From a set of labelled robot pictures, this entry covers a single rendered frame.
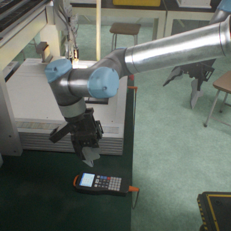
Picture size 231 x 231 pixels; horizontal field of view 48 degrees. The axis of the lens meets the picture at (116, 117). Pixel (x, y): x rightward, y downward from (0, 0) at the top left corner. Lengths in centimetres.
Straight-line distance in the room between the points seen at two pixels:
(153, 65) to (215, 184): 156
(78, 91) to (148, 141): 173
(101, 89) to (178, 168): 162
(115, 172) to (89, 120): 36
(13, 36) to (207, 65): 71
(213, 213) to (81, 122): 100
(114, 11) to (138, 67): 272
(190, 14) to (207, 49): 284
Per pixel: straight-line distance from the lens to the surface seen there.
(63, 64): 68
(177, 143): 238
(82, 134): 77
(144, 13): 339
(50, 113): 119
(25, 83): 147
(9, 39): 105
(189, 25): 498
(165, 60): 66
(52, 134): 83
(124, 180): 99
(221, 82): 244
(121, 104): 123
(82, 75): 65
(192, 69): 93
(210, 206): 157
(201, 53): 63
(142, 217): 184
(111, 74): 63
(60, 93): 70
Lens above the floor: 153
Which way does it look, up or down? 36 degrees down
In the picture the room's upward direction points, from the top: 2 degrees clockwise
